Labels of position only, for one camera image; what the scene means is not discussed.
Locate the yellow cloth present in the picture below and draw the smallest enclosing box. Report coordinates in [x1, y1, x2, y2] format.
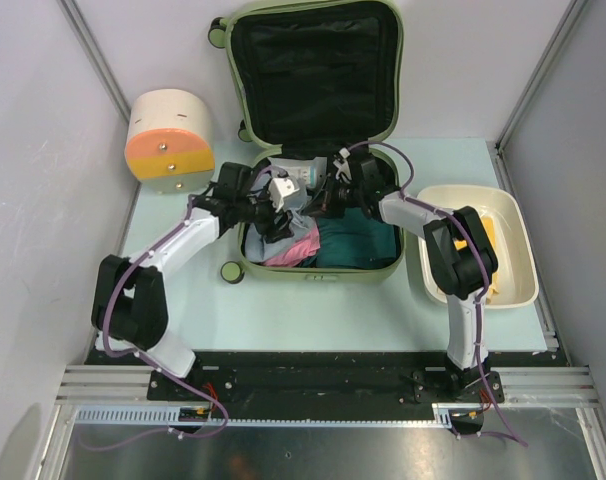
[424, 207, 499, 299]

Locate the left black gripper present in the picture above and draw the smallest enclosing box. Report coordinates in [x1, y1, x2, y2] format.
[235, 185, 294, 243]

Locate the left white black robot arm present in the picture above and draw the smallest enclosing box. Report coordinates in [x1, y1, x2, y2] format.
[91, 162, 306, 400]

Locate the white plastic tray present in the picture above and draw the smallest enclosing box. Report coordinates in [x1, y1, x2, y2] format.
[418, 185, 539, 310]

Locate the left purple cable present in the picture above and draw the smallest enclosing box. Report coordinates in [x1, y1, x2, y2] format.
[77, 167, 289, 451]

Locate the dark teal cloth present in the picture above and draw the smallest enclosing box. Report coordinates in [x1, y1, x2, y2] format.
[314, 208, 399, 270]

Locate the grey slotted cable duct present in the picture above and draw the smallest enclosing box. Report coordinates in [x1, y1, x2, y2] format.
[75, 405, 452, 429]

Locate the grey blue cloth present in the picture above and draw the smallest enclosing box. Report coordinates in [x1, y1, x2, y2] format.
[243, 189, 317, 265]

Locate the white folded cloth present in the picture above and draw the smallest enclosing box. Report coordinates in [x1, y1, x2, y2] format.
[269, 157, 327, 190]

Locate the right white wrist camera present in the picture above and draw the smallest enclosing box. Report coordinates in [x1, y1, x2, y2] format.
[333, 148, 352, 183]

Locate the light blue table mat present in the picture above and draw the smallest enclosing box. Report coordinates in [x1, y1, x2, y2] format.
[123, 138, 547, 353]

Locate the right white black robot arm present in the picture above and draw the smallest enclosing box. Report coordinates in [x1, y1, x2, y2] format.
[307, 150, 498, 401]

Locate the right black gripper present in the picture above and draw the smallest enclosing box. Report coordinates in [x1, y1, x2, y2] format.
[302, 174, 363, 220]

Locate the purple cable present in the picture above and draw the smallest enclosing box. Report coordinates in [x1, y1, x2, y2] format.
[342, 140, 529, 449]
[77, 167, 289, 451]

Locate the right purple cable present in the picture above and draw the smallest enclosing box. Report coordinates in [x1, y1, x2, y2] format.
[342, 140, 529, 449]

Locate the green hard shell suitcase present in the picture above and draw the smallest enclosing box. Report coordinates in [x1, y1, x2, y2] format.
[207, 0, 409, 286]

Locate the round cream drawer cabinet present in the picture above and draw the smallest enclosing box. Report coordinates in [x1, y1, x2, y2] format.
[124, 89, 215, 194]

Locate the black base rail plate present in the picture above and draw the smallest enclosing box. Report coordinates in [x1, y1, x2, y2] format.
[83, 352, 563, 422]

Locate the pink cloth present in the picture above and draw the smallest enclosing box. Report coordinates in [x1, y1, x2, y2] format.
[263, 226, 320, 267]

